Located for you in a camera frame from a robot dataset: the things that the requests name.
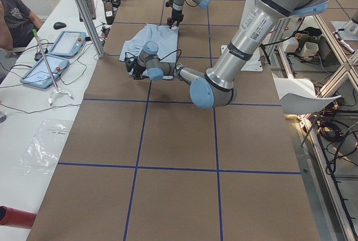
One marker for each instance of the black computer mouse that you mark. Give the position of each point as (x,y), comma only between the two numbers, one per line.
(59,25)

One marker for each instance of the green tipped metal rod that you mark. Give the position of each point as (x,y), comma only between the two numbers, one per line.
(57,90)

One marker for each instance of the light blue button-up shirt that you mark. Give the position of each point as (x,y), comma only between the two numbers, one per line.
(154,48)

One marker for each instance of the clear plastic bag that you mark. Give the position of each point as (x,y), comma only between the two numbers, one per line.
(42,155)

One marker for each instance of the aluminium frame post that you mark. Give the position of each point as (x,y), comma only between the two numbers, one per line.
(87,19)

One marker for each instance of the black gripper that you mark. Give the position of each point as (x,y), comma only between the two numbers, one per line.
(175,17)
(137,70)

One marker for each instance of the white curved chair shell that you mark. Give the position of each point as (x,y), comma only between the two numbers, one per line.
(298,97)

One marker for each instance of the near blue teach pendant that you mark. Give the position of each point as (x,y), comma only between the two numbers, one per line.
(39,76)

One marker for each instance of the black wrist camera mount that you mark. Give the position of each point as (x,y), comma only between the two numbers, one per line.
(129,64)
(169,3)

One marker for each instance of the red cylinder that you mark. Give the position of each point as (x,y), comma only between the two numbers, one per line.
(17,218)

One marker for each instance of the black keyboard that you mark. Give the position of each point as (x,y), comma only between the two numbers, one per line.
(91,7)

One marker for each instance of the white camera mast base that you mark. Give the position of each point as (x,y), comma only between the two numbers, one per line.
(239,50)

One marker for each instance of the person in dark shirt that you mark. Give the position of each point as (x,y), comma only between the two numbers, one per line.
(17,24)

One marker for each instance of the blue teach pendant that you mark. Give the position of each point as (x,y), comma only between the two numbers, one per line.
(39,76)
(68,44)

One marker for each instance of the far blue teach pendant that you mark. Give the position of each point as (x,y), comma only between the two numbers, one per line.
(68,44)

